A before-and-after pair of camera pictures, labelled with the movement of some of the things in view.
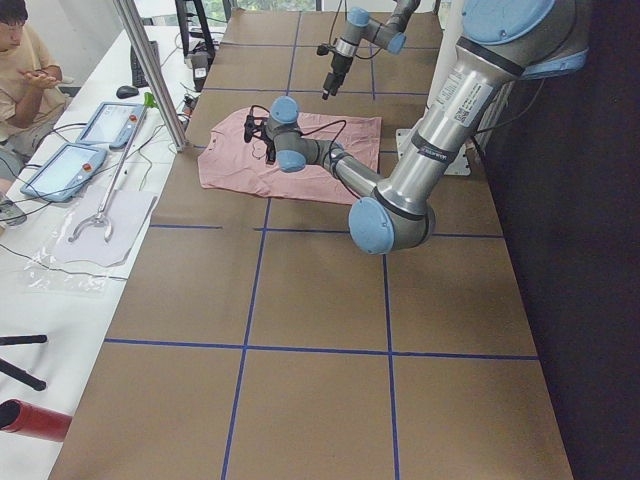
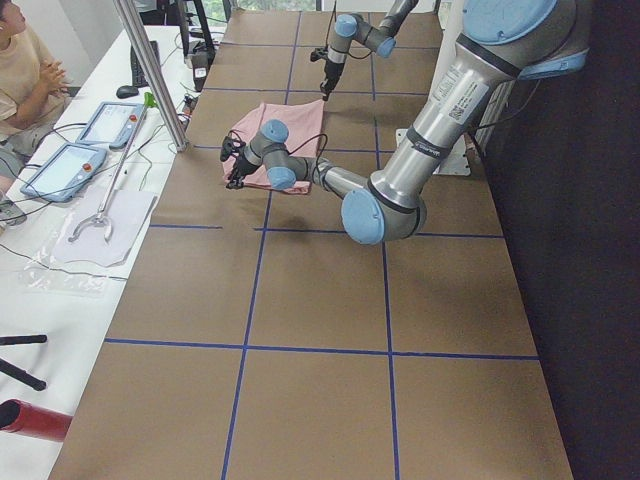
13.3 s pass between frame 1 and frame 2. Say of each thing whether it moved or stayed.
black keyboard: stayed
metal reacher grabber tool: stayed
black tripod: stayed
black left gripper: moved
